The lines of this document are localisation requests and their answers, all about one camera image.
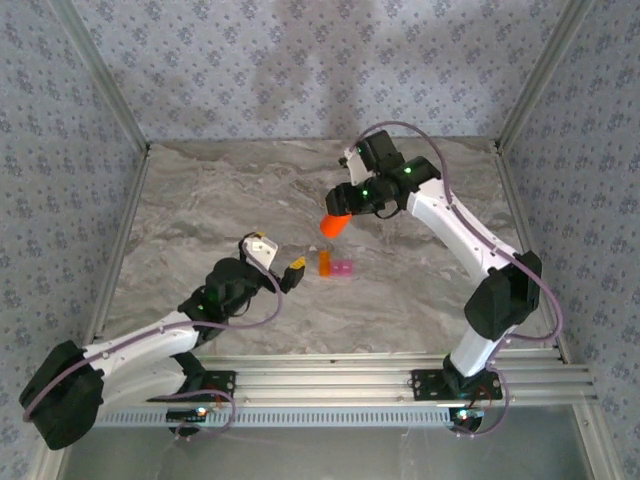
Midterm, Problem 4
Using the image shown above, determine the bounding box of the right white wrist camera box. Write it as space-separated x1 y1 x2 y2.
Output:
338 144 374 187

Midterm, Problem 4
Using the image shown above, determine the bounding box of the circuit board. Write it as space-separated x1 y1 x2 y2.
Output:
166 407 209 422
449 407 486 434

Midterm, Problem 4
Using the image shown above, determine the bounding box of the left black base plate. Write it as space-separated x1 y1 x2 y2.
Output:
145 368 237 403

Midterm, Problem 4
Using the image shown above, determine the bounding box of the aluminium frame post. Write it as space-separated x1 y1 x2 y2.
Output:
47 0 154 151
494 0 599 151

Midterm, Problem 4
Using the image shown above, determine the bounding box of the aluminium table side rail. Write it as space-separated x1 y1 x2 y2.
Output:
77 142 154 369
494 142 574 366

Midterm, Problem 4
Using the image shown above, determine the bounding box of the grey slotted cable duct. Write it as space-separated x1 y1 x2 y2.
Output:
92 405 454 429

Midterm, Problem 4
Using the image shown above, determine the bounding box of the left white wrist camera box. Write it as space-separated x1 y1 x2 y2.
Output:
241 236 279 275

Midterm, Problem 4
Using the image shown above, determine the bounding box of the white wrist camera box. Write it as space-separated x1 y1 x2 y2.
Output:
241 236 279 275
338 144 374 187

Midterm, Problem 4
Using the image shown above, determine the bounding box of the orange pill bottle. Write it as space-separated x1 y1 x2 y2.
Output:
319 213 353 239

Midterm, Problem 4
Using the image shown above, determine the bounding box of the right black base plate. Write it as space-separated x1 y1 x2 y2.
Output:
410 368 503 402

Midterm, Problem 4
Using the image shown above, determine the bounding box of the right circuit board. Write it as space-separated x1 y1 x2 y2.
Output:
449 407 486 434

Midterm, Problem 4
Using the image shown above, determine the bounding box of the left circuit board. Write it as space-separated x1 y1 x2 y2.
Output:
166 407 209 422

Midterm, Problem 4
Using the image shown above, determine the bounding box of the aluminium frame leg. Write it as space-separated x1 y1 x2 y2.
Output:
34 439 71 480
572 404 617 480

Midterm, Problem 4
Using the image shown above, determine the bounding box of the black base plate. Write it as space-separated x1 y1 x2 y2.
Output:
145 368 237 403
410 368 503 402

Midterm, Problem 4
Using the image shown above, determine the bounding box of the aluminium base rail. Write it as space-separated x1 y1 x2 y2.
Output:
52 349 599 407

